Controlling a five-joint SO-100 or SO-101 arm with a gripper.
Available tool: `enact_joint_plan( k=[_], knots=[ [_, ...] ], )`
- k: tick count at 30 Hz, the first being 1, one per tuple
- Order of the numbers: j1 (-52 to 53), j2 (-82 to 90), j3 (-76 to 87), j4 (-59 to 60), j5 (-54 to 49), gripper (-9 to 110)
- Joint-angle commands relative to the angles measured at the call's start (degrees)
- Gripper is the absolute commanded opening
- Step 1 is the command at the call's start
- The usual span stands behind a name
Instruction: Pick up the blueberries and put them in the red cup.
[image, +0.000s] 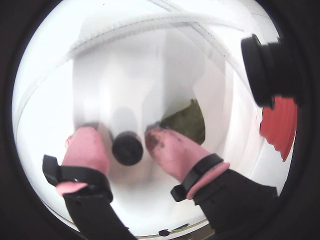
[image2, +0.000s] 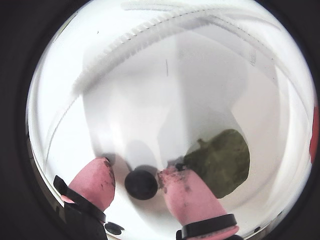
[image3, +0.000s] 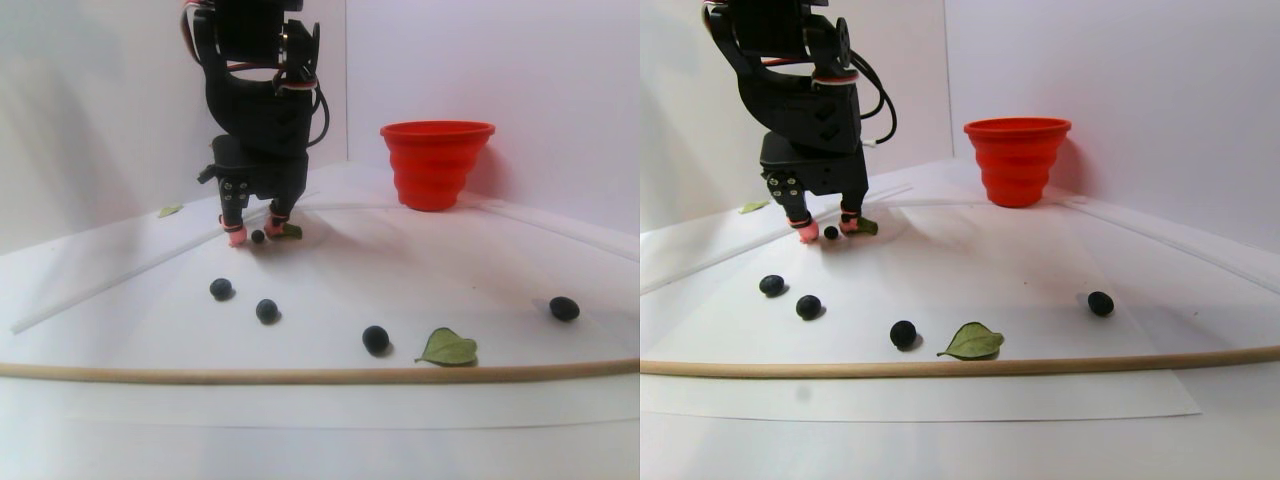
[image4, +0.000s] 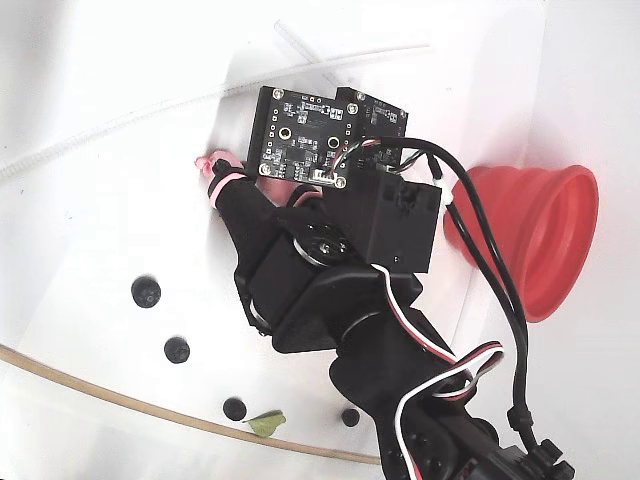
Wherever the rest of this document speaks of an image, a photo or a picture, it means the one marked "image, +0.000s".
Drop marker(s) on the pink-tipped black gripper finger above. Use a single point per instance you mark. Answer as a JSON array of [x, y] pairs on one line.
[[175, 155], [86, 150]]

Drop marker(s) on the black round knob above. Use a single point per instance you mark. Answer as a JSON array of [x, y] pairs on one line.
[[127, 150]]

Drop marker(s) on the red collapsible silicone cup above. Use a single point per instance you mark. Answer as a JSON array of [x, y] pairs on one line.
[[277, 130]]

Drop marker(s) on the dark blue blueberry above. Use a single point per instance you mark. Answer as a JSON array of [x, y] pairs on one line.
[[164, 233]]

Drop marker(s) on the long braided translucent tube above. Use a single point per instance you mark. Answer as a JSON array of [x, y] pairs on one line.
[[160, 19]]

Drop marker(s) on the black fisheye camera lens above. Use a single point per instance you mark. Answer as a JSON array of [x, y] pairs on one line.
[[260, 75]]

